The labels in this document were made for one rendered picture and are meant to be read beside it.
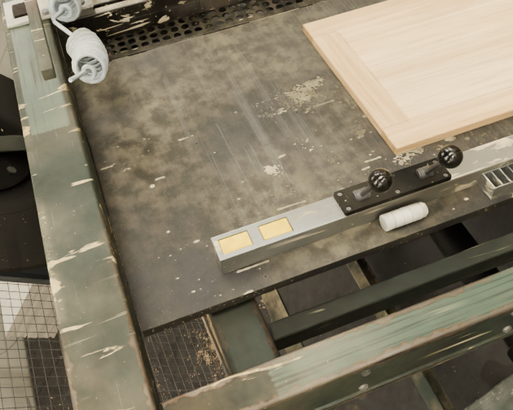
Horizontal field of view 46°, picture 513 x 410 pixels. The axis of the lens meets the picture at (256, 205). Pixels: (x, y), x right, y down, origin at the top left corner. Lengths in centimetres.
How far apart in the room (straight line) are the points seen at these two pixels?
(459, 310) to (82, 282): 55
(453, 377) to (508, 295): 168
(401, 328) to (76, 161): 60
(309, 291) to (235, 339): 218
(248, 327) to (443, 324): 30
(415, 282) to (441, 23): 65
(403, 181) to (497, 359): 155
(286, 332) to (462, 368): 166
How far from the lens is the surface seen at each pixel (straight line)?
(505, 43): 144
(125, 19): 151
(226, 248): 98
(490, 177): 113
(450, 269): 108
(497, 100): 129
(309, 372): 86
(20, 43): 141
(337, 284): 301
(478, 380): 257
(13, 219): 155
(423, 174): 106
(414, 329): 90
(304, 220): 100
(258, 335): 98
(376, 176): 91
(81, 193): 103
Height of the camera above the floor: 221
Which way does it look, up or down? 38 degrees down
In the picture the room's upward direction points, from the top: 79 degrees counter-clockwise
